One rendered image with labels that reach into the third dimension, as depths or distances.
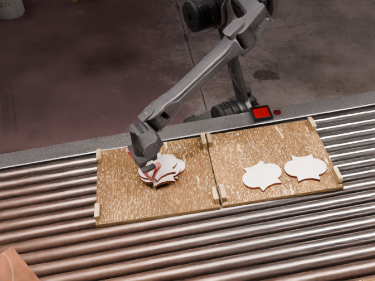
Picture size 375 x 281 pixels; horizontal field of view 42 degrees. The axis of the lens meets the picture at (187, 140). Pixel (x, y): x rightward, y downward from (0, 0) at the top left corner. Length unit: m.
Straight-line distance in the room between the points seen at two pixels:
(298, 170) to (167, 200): 0.46
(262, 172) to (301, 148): 0.19
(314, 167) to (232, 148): 0.30
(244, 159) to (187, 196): 0.26
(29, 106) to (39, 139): 0.42
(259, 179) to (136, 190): 0.42
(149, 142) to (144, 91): 2.23
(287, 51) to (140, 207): 2.65
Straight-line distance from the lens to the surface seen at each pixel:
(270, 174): 1.68
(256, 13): 1.55
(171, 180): 1.65
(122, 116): 3.49
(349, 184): 1.72
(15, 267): 1.48
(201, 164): 1.74
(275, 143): 1.81
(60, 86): 3.94
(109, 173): 1.77
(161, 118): 1.53
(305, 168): 1.71
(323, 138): 1.88
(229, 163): 1.74
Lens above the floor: 2.18
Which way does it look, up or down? 43 degrees down
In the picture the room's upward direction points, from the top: 6 degrees counter-clockwise
